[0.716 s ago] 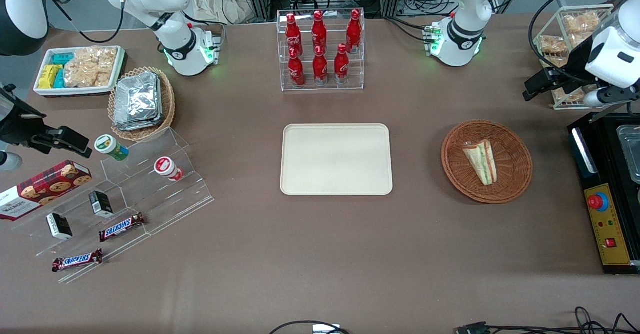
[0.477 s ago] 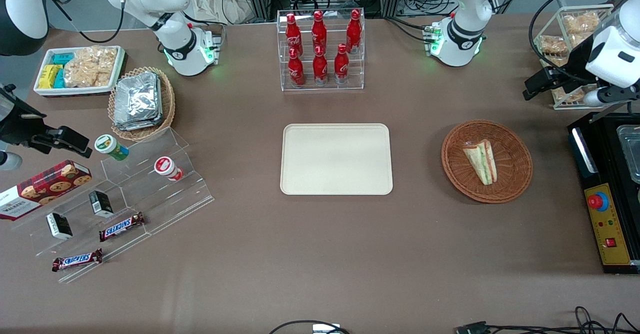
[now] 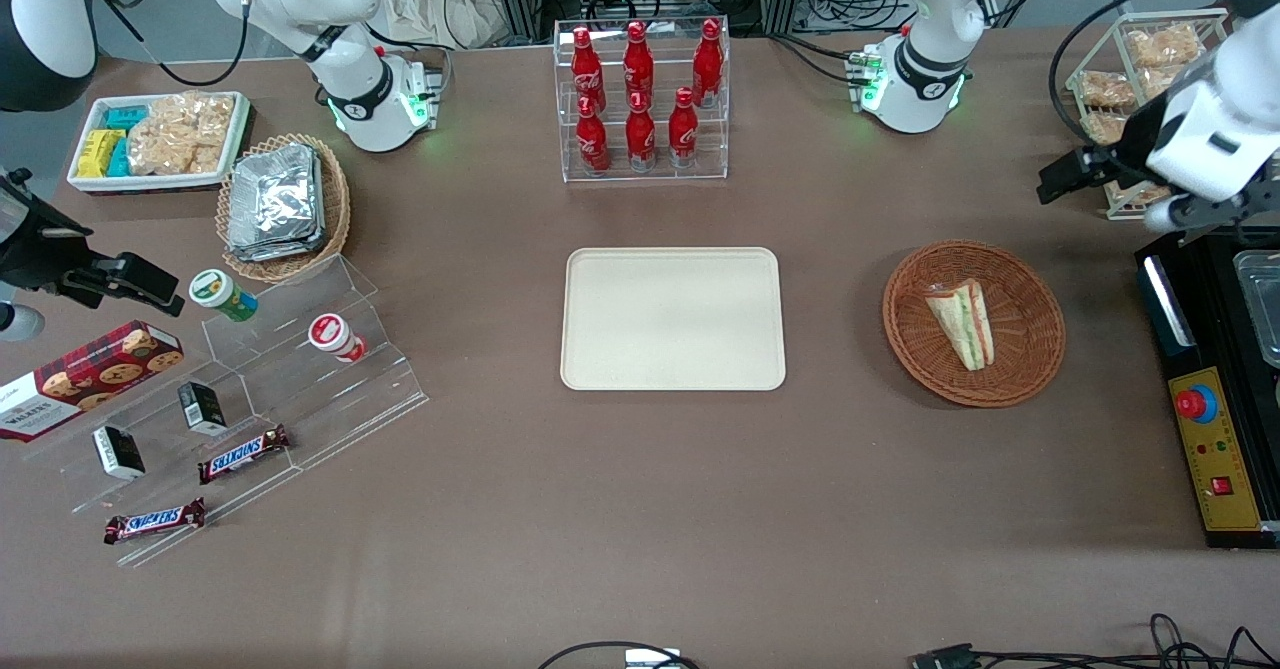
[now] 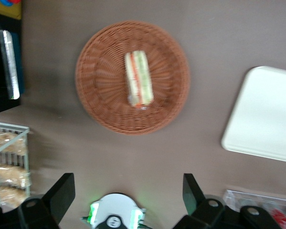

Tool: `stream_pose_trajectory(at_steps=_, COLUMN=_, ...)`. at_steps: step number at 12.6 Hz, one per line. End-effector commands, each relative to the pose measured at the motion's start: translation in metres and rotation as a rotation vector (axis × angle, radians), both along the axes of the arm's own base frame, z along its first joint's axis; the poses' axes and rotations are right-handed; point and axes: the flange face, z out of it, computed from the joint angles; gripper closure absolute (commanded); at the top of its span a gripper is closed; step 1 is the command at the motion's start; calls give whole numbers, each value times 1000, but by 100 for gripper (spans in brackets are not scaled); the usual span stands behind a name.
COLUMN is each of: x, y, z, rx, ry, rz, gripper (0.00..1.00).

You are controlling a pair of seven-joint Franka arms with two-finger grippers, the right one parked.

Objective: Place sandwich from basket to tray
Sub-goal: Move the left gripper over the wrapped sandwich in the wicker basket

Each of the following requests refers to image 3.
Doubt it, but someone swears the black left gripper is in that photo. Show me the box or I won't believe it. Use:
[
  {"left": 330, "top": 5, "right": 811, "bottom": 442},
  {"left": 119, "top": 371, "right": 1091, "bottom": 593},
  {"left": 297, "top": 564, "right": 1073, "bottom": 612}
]
[{"left": 1037, "top": 99, "right": 1169, "bottom": 206}]

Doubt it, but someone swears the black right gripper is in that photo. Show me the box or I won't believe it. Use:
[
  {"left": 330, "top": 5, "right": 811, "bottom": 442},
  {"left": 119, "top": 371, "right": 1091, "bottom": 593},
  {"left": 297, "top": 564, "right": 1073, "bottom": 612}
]
[{"left": 0, "top": 169, "right": 187, "bottom": 317}]

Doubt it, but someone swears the triangular sandwich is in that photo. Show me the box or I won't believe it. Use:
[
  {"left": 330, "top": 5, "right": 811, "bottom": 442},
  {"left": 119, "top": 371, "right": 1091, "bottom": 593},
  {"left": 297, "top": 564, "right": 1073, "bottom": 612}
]
[{"left": 924, "top": 279, "right": 996, "bottom": 371}]

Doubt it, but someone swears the white rectangular snack tray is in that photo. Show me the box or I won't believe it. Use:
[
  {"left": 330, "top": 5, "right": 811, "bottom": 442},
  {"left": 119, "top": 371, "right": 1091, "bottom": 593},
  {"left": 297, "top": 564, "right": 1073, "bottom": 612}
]
[{"left": 66, "top": 91, "right": 252, "bottom": 196}]

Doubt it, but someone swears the round brown wicker basket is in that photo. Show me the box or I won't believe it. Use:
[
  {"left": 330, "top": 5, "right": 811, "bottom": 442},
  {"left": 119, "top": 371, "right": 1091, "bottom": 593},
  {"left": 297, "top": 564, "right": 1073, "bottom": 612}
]
[{"left": 882, "top": 240, "right": 1067, "bottom": 409}]

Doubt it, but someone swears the oval brown wicker basket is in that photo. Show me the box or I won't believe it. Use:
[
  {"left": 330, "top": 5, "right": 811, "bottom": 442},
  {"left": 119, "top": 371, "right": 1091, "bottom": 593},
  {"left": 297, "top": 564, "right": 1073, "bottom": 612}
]
[{"left": 215, "top": 133, "right": 353, "bottom": 285}]

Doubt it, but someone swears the beige plastic tray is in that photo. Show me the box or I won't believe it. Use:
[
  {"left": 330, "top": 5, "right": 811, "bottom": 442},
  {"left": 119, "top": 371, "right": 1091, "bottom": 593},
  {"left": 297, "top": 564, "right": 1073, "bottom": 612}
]
[{"left": 560, "top": 247, "right": 787, "bottom": 392}]

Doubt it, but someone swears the red tartan cookie box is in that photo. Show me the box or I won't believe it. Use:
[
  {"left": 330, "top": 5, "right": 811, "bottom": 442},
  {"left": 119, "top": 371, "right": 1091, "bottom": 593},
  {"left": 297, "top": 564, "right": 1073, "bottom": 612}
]
[{"left": 0, "top": 319, "right": 187, "bottom": 443}]

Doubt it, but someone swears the green lid snack cup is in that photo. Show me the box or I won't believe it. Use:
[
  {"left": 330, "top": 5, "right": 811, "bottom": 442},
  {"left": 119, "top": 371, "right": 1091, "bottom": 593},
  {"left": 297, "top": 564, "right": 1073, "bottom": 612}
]
[{"left": 188, "top": 268, "right": 259, "bottom": 324}]

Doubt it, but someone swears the yellow snack pack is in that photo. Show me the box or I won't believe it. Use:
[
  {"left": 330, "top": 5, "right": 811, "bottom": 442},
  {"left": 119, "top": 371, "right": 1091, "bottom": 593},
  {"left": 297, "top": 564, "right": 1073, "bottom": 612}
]
[{"left": 76, "top": 129, "right": 127, "bottom": 179}]

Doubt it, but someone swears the small black box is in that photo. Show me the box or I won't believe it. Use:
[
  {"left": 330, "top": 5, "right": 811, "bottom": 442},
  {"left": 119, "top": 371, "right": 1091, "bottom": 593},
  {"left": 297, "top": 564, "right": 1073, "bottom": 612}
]
[
  {"left": 177, "top": 380, "right": 229, "bottom": 438},
  {"left": 92, "top": 425, "right": 147, "bottom": 482}
]

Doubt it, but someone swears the clear bag of crackers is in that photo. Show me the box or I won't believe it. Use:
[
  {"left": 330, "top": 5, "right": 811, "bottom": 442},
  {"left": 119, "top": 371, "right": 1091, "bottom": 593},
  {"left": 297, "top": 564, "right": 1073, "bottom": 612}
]
[{"left": 126, "top": 91, "right": 237, "bottom": 177}]

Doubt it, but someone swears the silver foil packs stack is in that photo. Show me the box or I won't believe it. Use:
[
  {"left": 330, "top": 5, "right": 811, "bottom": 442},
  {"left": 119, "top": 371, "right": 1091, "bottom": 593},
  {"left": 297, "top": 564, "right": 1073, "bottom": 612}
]
[{"left": 226, "top": 143, "right": 327, "bottom": 263}]

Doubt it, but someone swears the brown Snickers bar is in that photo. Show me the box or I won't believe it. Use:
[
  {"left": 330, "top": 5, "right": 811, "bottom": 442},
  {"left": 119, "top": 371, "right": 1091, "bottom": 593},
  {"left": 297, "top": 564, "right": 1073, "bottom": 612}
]
[
  {"left": 196, "top": 424, "right": 293, "bottom": 486},
  {"left": 103, "top": 496, "right": 208, "bottom": 547}
]

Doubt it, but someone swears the black machine with yellow panel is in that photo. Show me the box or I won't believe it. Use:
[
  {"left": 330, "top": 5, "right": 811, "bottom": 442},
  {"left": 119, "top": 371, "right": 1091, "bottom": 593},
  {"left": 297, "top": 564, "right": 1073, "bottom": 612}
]
[{"left": 1134, "top": 223, "right": 1280, "bottom": 551}]

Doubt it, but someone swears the clear glass container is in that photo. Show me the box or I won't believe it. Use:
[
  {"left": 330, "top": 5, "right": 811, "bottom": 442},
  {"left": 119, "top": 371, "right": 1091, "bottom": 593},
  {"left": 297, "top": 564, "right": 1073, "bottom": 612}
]
[{"left": 1233, "top": 248, "right": 1280, "bottom": 368}]

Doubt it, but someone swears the red lid snack cup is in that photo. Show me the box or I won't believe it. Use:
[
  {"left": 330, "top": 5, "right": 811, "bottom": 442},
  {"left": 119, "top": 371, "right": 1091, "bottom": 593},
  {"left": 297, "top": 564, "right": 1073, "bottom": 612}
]
[{"left": 307, "top": 313, "right": 368, "bottom": 364}]

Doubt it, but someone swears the clear acrylic stepped display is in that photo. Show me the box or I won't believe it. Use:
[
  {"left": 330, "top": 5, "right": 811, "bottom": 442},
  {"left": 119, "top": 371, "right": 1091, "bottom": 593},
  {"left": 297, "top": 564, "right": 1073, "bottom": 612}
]
[{"left": 24, "top": 253, "right": 432, "bottom": 569}]

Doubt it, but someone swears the red emergency stop button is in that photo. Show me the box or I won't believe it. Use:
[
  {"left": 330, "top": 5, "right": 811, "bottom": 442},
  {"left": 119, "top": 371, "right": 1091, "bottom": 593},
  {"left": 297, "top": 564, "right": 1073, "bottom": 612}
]
[{"left": 1175, "top": 386, "right": 1219, "bottom": 425}]

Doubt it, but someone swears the red cola bottle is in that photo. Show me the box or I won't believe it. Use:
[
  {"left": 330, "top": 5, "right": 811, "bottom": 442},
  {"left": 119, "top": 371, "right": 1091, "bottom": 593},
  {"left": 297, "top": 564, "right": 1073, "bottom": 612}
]
[
  {"left": 667, "top": 87, "right": 700, "bottom": 169},
  {"left": 625, "top": 92, "right": 658, "bottom": 172},
  {"left": 623, "top": 21, "right": 656, "bottom": 110},
  {"left": 570, "top": 27, "right": 607, "bottom": 115},
  {"left": 692, "top": 18, "right": 725, "bottom": 108},
  {"left": 575, "top": 96, "right": 611, "bottom": 176}
]

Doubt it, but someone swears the clear acrylic bottle rack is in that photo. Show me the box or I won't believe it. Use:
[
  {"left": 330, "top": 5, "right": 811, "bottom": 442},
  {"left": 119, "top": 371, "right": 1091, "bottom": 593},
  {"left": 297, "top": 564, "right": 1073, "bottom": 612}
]
[{"left": 553, "top": 17, "right": 731, "bottom": 184}]

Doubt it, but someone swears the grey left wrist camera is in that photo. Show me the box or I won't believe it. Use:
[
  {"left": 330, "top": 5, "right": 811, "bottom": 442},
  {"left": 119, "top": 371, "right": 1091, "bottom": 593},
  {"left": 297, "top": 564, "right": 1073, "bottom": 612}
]
[{"left": 1143, "top": 199, "right": 1197, "bottom": 236}]

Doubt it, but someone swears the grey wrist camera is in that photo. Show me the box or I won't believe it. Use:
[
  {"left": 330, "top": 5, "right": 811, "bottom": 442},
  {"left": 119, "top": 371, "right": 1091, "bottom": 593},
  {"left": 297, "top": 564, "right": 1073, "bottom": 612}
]
[
  {"left": 1143, "top": 199, "right": 1197, "bottom": 236},
  {"left": 0, "top": 303, "right": 47, "bottom": 343}
]

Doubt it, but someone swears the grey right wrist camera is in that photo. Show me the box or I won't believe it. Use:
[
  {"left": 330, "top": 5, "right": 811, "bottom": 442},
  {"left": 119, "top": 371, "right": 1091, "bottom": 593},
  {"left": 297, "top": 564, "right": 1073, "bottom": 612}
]
[{"left": 0, "top": 303, "right": 47, "bottom": 343}]

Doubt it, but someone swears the white wire rack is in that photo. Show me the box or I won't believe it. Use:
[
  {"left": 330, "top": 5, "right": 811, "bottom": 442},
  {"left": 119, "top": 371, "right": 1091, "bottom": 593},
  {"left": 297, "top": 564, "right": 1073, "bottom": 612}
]
[{"left": 1064, "top": 8, "right": 1233, "bottom": 222}]

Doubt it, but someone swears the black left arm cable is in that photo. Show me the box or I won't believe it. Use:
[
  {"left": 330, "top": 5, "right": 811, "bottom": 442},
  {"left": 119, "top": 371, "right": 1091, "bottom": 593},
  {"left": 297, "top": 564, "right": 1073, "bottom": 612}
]
[{"left": 1047, "top": 0, "right": 1223, "bottom": 150}]

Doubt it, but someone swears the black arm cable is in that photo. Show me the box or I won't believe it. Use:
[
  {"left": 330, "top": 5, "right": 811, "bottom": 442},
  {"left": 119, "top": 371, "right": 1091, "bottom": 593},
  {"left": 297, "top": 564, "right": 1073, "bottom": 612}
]
[
  {"left": 1047, "top": 0, "right": 1223, "bottom": 150},
  {"left": 92, "top": 0, "right": 253, "bottom": 88}
]

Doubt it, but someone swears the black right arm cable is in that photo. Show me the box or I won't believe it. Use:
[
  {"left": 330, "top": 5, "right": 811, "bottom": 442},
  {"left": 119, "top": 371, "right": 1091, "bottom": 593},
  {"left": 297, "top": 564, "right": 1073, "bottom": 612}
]
[{"left": 92, "top": 0, "right": 253, "bottom": 88}]

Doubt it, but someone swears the black cable bundle with connector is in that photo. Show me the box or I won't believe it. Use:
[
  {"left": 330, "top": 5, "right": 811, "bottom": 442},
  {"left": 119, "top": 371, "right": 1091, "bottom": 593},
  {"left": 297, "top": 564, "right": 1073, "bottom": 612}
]
[{"left": 910, "top": 613, "right": 1280, "bottom": 669}]

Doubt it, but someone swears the black cable with white plug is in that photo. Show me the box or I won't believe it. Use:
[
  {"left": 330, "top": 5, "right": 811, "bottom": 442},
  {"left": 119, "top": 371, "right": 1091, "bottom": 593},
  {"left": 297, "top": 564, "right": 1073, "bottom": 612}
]
[{"left": 538, "top": 640, "right": 701, "bottom": 669}]

